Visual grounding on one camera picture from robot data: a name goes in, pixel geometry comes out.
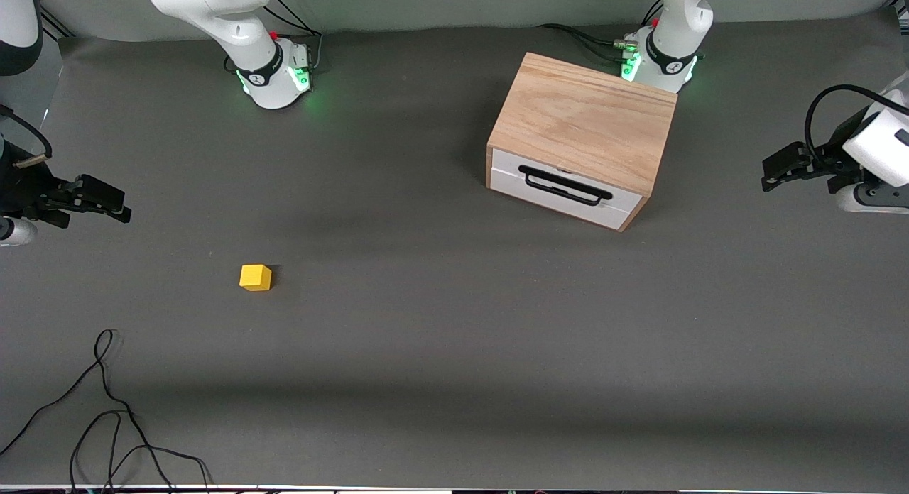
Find white-fronted wooden drawer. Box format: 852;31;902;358
490;148;644;231

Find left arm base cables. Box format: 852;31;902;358
536;0;705;63

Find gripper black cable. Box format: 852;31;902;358
804;84;909;158
0;104;53;170

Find thin black loose cable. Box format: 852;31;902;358
0;329;214;494

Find wooden drawer cabinet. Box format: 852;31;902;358
486;52;678;233

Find dark grey table mat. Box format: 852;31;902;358
0;10;909;490

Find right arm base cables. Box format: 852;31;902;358
224;0;325;75

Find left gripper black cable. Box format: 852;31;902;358
804;84;909;158

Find black metal drawer handle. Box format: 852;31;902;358
518;165;614;207

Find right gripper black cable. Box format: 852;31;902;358
0;104;53;170

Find yellow cube block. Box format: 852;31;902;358
239;264;273;292

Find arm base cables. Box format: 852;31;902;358
536;0;705;63
224;0;325;75

